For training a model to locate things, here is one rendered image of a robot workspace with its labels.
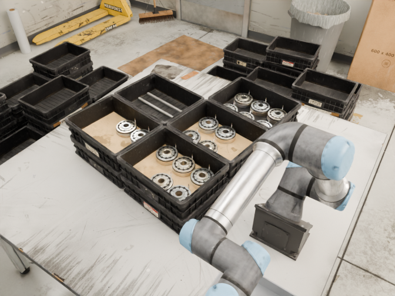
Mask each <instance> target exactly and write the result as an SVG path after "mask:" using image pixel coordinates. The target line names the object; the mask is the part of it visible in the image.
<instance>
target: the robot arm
mask: <svg viewBox="0 0 395 296"><path fill-rule="evenodd" d="M354 154H355V146H354V143H353V142H352V141H350V140H348V139H346V138H345V137H343V136H338V135H335V134H332V133H329V132H326V131H324V130H320V129H318V128H315V127H312V126H309V125H306V124H304V123H301V122H287V123H283V124H280V125H278V126H275V127H273V128H271V129H270V130H268V131H267V132H265V133H264V134H263V135H262V136H260V137H259V139H258V140H257V141H256V143H255V144H254V145H253V152H252V154H251V155H250V156H249V157H248V159H247V160H246V161H245V163H244V164H243V166H242V167H241V168H240V169H239V171H238V172H237V173H236V174H235V176H234V177H233V178H232V180H231V181H230V183H229V184H228V185H227V186H226V188H225V189H224V190H223V191H222V193H221V194H220V196H219V197H218V198H217V199H216V201H215V202H214V203H213V205H212V206H211V208H210V209H209V210H208V211H207V213H206V214H205V215H204V216H203V218H202V219H201V220H200V221H199V220H196V219H190V220H189V221H188V222H186V223H185V225H184V226H183V227H182V229H181V231H180V234H179V242H180V244H181V245H182V246H184V248H185V249H187V250H188V251H190V252H191V253H192V254H194V255H196V256H198V257H199V258H201V259H202V260H204V261H205V262H207V263H208V264H210V265H211V266H213V267H214V268H216V269H217V270H219V271H220V272H222V273H223V275H222V276H221V278H220V280H219V281H218V283H217V284H215V285H213V286H212V287H210V288H209V289H208V291H207V293H206V295H205V296H250V295H251V294H252V292H253V290H254V289H255V287H256V286H257V284H258V282H259V281H260V279H261V277H262V276H264V272H265V271H266V269H267V266H268V265H269V263H270V255H269V253H268V252H267V251H266V250H265V249H264V248H263V247H262V246H260V245H259V244H257V243H255V242H252V241H249V240H247V241H245V242H244V243H243V244H242V245H241V246H240V245H238V244H236V243H235V242H233V241H232V240H230V239H228V238H226V236H227V234H228V232H229V231H230V229H231V228H232V227H233V225H234V224H235V222H236V221H237V220H238V218H239V217H240V215H241V214H242V213H243V211H244V210H245V208H246V207H247V205H248V204H249V203H250V201H251V200H252V198H253V197H254V196H255V194H256V193H257V192H258V190H259V189H260V188H261V186H262V184H263V183H264V182H265V180H266V179H267V178H268V176H269V175H270V173H271V172H272V171H273V169H274V168H275V167H278V166H280V165H281V164H282V163H283V162H284V161H285V160H288V161H289V163H288V165H287V167H286V169H285V171H284V173H283V175H282V178H281V180H280V183H279V185H278V187H277V189H276V191H275V192H274V193H273V194H272V195H271V196H270V197H269V198H268V200H267V201H266V203H265V207H266V208H268V209H269V210H271V211H273V212H274V213H276V214H278V215H280V216H283V217H285V218H288V219H289V220H293V221H296V222H300V221H301V219H302V215H303V203H304V201H305V198H306V196H307V197H310V198H311V199H314V200H316V201H318V202H321V203H323V204H325V205H327V206H329V207H331V208H333V209H334V210H338V211H343V210H344V209H345V207H346V206H347V204H348V202H349V200H350V198H351V196H352V194H353V191H354V189H355V187H356V186H355V184H354V183H352V182H350V181H347V179H346V178H345V176H346V174H347V173H348V171H349V170H350V168H351V165H352V162H353V159H354Z"/></svg>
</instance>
